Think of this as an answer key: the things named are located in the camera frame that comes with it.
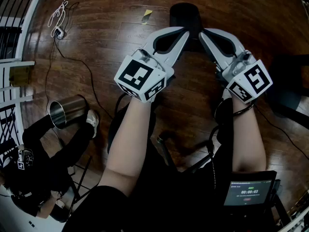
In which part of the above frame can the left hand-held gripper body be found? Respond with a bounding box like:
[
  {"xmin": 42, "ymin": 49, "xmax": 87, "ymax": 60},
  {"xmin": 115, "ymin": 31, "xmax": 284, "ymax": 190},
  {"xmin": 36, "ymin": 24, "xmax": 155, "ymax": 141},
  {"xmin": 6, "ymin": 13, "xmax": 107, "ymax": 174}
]
[{"xmin": 113, "ymin": 47, "xmax": 175, "ymax": 104}]

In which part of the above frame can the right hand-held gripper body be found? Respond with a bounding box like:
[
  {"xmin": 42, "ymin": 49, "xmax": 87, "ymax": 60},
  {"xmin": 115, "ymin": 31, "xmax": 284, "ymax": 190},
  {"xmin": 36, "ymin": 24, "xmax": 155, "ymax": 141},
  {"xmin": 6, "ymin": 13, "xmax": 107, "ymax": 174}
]
[{"xmin": 215, "ymin": 49, "xmax": 274, "ymax": 105}]

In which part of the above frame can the person's left forearm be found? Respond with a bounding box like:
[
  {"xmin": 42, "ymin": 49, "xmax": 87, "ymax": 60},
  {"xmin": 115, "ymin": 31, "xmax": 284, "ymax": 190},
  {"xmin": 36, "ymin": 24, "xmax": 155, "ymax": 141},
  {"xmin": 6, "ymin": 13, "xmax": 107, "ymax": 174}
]
[{"xmin": 98, "ymin": 97, "xmax": 155, "ymax": 198}]

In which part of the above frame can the person's right forearm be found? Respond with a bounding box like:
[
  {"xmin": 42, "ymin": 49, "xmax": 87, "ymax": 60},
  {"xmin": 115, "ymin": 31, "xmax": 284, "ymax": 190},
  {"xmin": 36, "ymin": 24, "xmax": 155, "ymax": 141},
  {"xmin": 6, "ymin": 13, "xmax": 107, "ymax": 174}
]
[{"xmin": 231, "ymin": 101, "xmax": 267, "ymax": 173}]

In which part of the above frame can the yellow and black tape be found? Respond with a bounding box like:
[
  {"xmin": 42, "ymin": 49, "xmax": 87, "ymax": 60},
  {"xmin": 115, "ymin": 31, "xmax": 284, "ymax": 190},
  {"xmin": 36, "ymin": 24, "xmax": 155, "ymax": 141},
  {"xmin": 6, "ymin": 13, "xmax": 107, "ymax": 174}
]
[{"xmin": 140, "ymin": 9, "xmax": 153, "ymax": 25}]

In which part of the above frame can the black wrist band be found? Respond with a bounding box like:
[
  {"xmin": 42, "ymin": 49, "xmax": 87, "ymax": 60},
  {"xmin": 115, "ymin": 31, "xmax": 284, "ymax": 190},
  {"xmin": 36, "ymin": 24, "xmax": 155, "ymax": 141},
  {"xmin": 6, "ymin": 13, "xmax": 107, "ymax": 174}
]
[{"xmin": 232, "ymin": 102, "xmax": 254, "ymax": 117}]

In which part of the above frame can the black chair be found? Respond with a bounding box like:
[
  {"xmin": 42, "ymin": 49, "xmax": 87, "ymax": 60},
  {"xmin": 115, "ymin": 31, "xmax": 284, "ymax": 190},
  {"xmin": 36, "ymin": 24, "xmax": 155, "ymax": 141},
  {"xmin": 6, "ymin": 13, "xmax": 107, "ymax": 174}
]
[{"xmin": 265, "ymin": 54, "xmax": 309, "ymax": 126}]

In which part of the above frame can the steel cylindrical bin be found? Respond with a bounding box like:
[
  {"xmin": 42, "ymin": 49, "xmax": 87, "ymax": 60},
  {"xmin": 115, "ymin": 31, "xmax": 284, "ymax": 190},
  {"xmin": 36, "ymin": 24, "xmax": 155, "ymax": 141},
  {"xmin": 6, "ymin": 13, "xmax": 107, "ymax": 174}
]
[{"xmin": 49, "ymin": 94, "xmax": 89, "ymax": 130}]

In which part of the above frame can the white power strip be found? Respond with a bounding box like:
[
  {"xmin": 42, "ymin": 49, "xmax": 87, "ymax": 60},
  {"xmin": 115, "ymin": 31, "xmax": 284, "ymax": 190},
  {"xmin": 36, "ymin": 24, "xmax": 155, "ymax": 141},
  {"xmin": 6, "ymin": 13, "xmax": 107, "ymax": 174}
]
[{"xmin": 54, "ymin": 27, "xmax": 67, "ymax": 40}]

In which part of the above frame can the black screen device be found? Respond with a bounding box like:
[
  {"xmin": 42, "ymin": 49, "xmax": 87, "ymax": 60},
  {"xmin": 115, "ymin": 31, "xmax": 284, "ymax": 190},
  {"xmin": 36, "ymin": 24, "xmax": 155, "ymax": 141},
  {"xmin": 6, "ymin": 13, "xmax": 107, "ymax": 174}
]
[{"xmin": 223, "ymin": 170, "xmax": 278, "ymax": 207}]

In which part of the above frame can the black folding stool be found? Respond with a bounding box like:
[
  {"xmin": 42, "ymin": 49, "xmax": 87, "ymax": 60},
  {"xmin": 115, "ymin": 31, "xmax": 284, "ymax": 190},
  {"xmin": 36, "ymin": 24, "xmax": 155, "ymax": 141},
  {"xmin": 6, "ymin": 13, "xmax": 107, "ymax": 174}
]
[{"xmin": 65, "ymin": 153, "xmax": 94, "ymax": 217}]

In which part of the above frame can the white railing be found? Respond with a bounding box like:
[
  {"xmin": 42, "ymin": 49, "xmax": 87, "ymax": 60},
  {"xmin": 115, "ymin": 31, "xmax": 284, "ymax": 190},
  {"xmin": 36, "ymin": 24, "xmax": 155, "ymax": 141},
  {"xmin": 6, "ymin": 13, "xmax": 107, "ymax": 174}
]
[{"xmin": 0, "ymin": 0, "xmax": 48, "ymax": 164}]

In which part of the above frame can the thin black cable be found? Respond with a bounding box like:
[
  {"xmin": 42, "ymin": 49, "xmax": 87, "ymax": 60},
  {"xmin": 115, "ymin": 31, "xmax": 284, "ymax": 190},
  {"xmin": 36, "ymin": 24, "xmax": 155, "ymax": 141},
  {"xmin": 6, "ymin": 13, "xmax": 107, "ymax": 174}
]
[{"xmin": 253, "ymin": 104, "xmax": 309, "ymax": 155}]

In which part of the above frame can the long black cable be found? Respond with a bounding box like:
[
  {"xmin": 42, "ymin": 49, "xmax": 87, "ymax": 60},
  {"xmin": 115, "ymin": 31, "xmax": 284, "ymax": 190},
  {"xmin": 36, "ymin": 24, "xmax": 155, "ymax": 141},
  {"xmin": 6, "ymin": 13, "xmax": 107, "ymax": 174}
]
[{"xmin": 44, "ymin": 0, "xmax": 114, "ymax": 120}]

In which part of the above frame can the black coiled cable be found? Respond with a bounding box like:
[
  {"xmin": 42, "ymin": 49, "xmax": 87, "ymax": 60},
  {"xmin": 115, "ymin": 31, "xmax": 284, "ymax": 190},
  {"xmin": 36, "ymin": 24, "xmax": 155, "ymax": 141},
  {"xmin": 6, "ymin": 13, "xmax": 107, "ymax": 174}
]
[{"xmin": 208, "ymin": 126, "xmax": 221, "ymax": 191}]

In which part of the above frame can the white cable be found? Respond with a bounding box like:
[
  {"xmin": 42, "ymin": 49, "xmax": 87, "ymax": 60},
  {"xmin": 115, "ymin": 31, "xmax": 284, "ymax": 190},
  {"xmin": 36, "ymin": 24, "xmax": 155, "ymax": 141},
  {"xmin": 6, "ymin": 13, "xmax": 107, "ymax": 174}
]
[{"xmin": 47, "ymin": 0, "xmax": 76, "ymax": 38}]

